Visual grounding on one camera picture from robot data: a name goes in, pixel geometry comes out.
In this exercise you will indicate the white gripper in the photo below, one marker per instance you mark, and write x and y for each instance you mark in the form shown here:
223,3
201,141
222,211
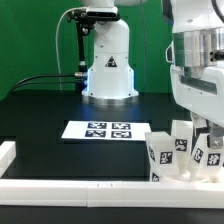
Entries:
202,96

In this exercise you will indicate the white round stool seat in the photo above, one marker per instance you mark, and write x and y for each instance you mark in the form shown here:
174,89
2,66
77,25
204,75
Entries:
184,178

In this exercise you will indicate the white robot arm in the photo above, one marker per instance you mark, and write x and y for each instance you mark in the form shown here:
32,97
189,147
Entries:
196,55

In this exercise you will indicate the white marker tag sheet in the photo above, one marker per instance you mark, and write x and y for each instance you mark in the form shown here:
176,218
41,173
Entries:
99,130

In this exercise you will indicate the white U-shaped frame fence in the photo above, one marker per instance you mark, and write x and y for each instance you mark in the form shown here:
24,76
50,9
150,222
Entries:
103,194

